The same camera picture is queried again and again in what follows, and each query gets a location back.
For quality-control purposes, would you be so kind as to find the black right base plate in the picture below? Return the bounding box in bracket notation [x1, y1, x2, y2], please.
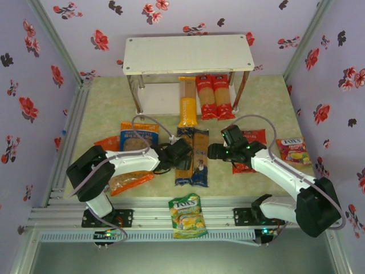
[233, 207, 285, 227]

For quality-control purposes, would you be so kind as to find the white slotted cable duct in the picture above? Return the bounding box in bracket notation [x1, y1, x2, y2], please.
[38, 229, 257, 244]

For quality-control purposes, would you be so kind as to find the red spaghetti pack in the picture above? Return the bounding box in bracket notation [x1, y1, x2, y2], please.
[195, 73, 219, 121]
[212, 73, 237, 121]

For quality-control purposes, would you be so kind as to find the pink Fox's candy bag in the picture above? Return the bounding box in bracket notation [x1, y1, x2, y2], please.
[275, 136, 314, 170]

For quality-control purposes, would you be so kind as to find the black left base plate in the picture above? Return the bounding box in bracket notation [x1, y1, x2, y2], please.
[81, 209, 134, 228]

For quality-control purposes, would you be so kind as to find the orange macaroni pasta bag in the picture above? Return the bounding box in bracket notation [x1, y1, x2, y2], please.
[93, 135, 155, 197]

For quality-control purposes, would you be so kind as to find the blue orecchiette pasta bag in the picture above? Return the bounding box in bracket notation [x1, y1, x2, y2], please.
[119, 122, 160, 152]

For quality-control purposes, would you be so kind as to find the red macaroni pasta bag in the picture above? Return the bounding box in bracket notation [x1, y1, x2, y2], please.
[232, 128, 267, 175]

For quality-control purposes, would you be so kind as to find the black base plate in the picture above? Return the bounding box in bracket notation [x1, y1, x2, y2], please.
[81, 209, 134, 228]
[233, 207, 285, 227]

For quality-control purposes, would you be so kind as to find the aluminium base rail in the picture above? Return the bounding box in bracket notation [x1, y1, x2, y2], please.
[27, 196, 340, 229]

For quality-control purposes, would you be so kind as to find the aluminium lower frame bar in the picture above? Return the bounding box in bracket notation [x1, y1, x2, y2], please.
[325, 225, 356, 274]
[10, 225, 40, 274]

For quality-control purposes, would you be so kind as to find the white two-tier shelf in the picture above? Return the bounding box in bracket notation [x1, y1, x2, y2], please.
[121, 34, 255, 122]

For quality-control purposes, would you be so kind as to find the aluminium side rail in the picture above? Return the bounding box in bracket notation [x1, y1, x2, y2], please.
[42, 81, 92, 208]

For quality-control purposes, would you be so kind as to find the green Fox's candy bag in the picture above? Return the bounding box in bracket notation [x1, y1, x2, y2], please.
[168, 193, 209, 239]

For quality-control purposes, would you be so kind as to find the blue gold spaghetti pack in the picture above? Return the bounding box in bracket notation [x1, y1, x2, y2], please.
[174, 127, 195, 187]

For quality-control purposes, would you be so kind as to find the dark blue spaghetti pack with figure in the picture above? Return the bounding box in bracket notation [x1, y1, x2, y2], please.
[191, 127, 210, 188]

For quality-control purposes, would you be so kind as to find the aluminium corner post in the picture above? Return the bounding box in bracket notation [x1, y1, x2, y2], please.
[282, 0, 335, 83]
[25, 0, 88, 85]

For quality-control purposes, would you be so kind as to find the yellow spaghetti pack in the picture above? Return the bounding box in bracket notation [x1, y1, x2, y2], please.
[177, 76, 198, 128]

